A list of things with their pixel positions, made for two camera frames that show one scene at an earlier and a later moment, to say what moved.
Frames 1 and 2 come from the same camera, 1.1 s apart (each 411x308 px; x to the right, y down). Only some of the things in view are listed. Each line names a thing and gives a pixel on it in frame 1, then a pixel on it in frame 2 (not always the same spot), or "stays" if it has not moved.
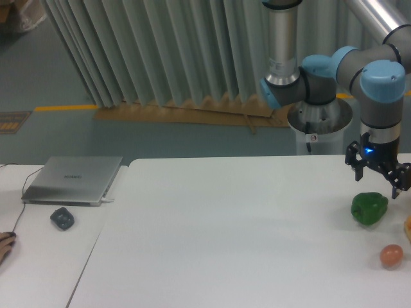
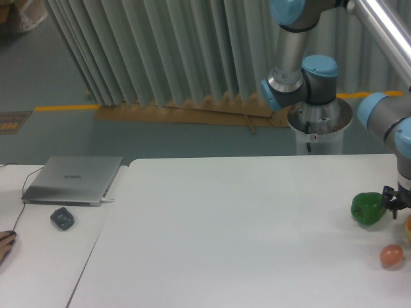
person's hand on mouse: x=6 y=243 stays
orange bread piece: x=407 y=227 stays
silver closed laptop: x=72 y=181 stays
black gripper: x=386 y=154 → x=389 y=192
